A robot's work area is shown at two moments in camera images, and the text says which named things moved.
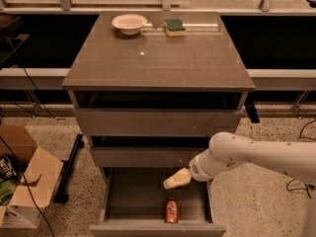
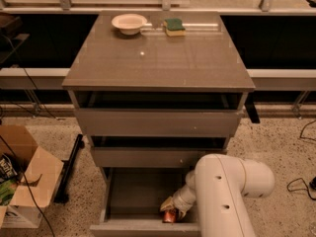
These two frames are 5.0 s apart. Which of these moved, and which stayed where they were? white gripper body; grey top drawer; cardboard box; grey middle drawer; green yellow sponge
Moved: white gripper body
Stayed: grey middle drawer; grey top drawer; green yellow sponge; cardboard box
